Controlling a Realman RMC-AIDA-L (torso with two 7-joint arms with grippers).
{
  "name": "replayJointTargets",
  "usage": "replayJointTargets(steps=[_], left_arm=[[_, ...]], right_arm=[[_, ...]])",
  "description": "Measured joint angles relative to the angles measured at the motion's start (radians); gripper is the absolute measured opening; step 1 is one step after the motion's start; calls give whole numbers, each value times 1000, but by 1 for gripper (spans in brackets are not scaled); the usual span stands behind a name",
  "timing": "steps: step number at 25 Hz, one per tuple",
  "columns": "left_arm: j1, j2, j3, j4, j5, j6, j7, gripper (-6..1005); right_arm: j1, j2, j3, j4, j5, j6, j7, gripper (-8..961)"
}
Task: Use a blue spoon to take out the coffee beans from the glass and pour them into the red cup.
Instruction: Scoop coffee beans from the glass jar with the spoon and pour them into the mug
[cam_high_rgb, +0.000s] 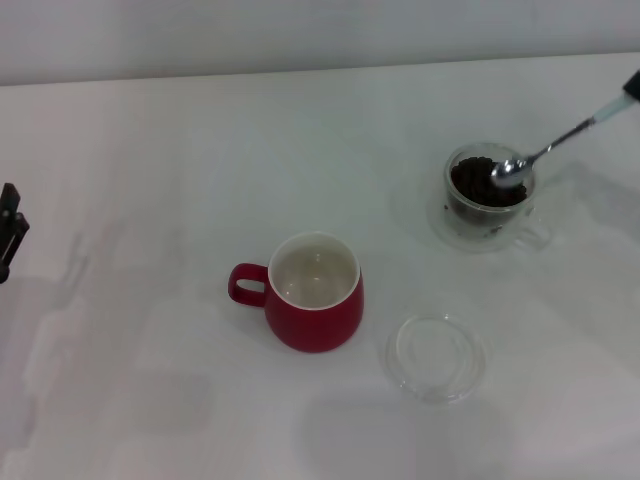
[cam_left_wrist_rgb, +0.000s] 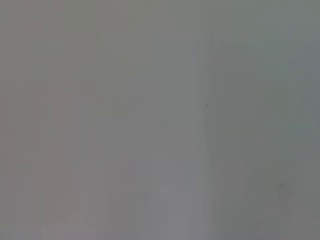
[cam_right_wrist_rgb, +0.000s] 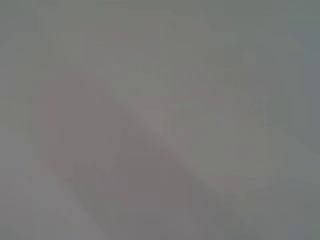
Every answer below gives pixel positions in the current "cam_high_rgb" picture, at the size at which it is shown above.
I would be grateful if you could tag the clear glass saucer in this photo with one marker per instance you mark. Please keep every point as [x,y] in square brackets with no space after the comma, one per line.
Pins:
[450,235]

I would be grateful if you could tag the red ceramic mug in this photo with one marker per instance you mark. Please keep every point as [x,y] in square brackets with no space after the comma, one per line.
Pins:
[315,330]

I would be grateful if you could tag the small clear glass dish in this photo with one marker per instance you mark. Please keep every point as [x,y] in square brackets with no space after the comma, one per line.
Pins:
[440,387]

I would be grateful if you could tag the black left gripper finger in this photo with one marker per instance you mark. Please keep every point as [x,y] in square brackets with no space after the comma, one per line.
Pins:
[15,240]
[9,197]

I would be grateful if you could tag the coffee bean pile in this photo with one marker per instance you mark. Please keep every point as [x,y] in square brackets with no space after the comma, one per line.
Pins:
[470,180]

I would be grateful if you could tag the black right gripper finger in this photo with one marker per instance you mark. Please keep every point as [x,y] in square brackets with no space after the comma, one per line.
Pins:
[634,90]

